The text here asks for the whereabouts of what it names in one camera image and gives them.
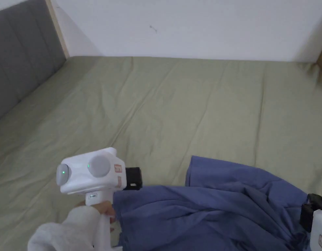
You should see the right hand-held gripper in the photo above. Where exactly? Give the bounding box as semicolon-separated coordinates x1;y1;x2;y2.
300;193;322;251

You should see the person's left hand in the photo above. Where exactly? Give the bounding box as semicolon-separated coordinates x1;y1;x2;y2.
76;201;117;232

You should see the grey padded headboard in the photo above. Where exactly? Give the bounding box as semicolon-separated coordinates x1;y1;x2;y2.
0;0;67;126

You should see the bed with pale green sheet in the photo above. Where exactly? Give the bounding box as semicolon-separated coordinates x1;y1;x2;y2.
0;55;322;251

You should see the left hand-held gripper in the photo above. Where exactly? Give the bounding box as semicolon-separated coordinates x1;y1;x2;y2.
56;147;143;251

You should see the dark blue shirt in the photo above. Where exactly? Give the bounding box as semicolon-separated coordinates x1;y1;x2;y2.
113;155;314;251

